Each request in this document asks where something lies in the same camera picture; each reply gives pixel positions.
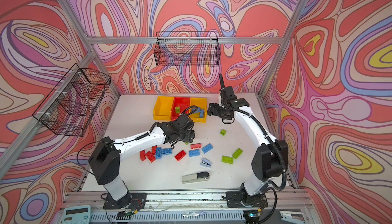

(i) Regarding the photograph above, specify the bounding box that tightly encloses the red flat lego brick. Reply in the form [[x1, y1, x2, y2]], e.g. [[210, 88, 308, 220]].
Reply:
[[190, 143, 202, 149]]

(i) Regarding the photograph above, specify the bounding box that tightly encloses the yellow bin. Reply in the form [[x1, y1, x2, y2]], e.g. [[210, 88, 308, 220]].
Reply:
[[190, 98, 207, 123], [153, 96, 174, 121]]

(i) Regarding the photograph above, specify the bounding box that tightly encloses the green lego brick angled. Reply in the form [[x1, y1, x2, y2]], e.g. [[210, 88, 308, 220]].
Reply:
[[232, 148, 243, 159]]

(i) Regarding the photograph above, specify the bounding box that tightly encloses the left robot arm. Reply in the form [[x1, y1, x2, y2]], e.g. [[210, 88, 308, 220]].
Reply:
[[88, 105, 198, 204]]

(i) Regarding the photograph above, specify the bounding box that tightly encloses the grey black stapler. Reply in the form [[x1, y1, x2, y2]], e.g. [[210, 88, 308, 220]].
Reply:
[[181, 172, 210, 184]]

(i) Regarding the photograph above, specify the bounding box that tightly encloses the red middle bin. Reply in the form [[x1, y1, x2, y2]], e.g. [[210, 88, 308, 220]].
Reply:
[[170, 96, 190, 121]]

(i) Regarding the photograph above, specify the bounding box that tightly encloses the red lego brick centre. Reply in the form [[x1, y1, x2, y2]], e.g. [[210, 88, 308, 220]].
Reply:
[[175, 150, 186, 162]]

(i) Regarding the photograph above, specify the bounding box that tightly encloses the white device bottom right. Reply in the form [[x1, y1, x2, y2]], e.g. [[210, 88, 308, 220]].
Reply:
[[279, 211, 306, 224]]

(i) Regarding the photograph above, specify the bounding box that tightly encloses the left wire basket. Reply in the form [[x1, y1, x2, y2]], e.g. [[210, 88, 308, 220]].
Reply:
[[32, 64, 111, 137]]

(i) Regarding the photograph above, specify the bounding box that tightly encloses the wire basket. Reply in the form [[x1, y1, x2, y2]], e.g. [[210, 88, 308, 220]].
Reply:
[[154, 31, 221, 67], [32, 64, 111, 137]]

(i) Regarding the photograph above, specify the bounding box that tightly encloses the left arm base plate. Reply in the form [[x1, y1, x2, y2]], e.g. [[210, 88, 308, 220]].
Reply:
[[103, 192, 147, 211]]

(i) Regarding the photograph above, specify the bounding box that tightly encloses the red lego cluster left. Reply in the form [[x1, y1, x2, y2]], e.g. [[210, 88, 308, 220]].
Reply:
[[139, 146, 157, 163]]

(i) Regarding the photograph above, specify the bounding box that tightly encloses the white calculator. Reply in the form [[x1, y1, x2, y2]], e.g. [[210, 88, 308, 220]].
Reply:
[[61, 205, 91, 224]]

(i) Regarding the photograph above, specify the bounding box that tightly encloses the left yellow bin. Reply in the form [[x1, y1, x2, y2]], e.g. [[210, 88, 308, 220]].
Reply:
[[153, 96, 174, 121]]

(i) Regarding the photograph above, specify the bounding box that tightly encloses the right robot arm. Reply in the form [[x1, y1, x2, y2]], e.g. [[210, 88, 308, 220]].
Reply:
[[207, 75, 288, 209]]

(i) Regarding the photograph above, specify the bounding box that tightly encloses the blue lego L cluster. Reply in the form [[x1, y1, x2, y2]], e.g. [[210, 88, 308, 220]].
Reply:
[[155, 147, 173, 159]]

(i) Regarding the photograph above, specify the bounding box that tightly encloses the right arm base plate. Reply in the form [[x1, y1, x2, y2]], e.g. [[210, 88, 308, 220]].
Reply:
[[222, 190, 268, 209]]

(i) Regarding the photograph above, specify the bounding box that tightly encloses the right yellow bin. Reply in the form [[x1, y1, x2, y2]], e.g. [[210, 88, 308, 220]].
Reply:
[[190, 98, 207, 123]]

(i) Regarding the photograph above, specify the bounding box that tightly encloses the back wire basket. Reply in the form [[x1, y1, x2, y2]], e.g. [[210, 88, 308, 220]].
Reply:
[[154, 31, 221, 67]]

